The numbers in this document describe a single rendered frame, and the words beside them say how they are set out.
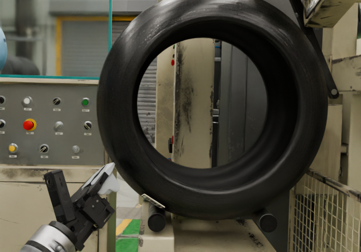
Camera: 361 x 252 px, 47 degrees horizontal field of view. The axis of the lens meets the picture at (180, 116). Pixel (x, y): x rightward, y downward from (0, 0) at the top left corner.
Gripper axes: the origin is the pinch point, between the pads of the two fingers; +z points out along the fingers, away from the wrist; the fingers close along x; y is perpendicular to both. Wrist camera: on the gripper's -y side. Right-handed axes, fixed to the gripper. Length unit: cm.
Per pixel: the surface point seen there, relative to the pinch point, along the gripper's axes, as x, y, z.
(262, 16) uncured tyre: 33, -3, 39
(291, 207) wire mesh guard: -2, 60, 42
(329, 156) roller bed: 16, 50, 52
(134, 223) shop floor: -253, 123, 124
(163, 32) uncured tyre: 17.9, -15.5, 24.7
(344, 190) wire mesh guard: 32, 41, 25
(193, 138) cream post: -13.5, 20.3, 38.1
